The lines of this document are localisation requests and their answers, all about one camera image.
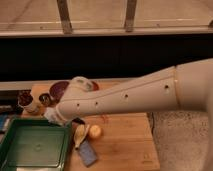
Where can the banana toy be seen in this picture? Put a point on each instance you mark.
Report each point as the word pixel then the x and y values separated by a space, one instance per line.
pixel 80 134

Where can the small dark metal cup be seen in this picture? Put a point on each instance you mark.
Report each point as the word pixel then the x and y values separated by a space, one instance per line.
pixel 45 99

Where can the grey towel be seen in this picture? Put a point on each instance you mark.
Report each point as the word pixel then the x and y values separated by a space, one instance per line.
pixel 51 115

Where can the green plastic tray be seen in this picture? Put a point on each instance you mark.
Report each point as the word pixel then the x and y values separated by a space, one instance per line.
pixel 34 145

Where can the orange carrot toy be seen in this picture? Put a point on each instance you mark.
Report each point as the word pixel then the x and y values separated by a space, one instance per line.
pixel 105 118

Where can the black handled knife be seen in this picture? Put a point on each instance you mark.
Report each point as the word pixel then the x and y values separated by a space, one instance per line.
pixel 78 121

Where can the yellow round fruit toy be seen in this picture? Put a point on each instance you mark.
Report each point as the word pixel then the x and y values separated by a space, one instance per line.
pixel 95 132

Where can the blue object at left edge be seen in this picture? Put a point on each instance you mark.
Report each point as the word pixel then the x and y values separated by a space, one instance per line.
pixel 4 122

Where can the purple bowl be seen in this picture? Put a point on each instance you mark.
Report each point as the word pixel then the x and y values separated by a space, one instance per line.
pixel 57 89

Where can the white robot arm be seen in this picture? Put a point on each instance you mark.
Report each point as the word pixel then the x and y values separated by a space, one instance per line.
pixel 183 87

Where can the white cup with dark contents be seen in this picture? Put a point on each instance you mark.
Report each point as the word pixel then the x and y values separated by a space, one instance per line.
pixel 26 101

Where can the orange bowl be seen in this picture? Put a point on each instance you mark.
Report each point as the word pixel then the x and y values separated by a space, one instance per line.
pixel 95 86

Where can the blue sponge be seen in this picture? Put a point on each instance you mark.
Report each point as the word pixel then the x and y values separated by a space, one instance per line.
pixel 87 153

